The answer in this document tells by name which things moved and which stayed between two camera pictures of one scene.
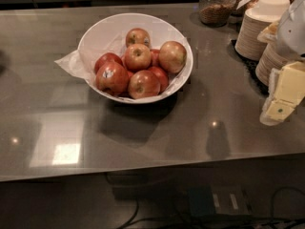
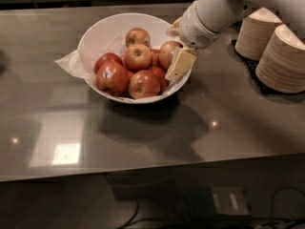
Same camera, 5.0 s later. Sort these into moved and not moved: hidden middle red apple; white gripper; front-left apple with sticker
Moved: white gripper
Not moved: front-left apple with sticker; hidden middle red apple
